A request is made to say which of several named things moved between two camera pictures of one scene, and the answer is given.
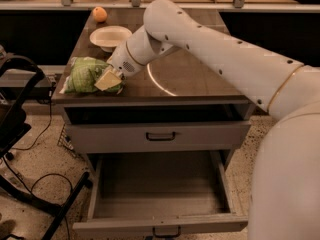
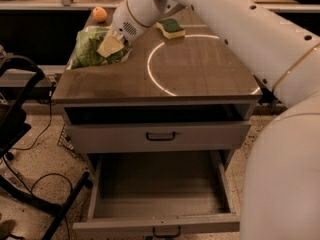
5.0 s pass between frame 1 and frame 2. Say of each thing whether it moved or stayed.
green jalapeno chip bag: moved
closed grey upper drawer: stayed
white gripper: moved
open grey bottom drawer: stayed
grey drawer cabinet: stayed
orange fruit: stayed
